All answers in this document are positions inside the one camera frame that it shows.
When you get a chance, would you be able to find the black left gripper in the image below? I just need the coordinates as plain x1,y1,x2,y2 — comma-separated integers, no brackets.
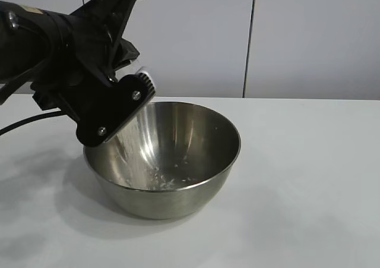
69,0,157,148

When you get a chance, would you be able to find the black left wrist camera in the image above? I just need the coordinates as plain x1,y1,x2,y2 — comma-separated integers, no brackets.
31,68,81,121

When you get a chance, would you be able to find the stainless steel mixing bowl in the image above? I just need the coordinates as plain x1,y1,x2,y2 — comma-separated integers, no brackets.
83,101,242,220

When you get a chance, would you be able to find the translucent plastic measuring cup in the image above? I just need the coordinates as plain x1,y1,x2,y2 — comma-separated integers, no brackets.
104,65,156,144

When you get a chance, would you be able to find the black camera cable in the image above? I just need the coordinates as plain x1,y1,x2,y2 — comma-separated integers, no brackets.
0,112,65,137

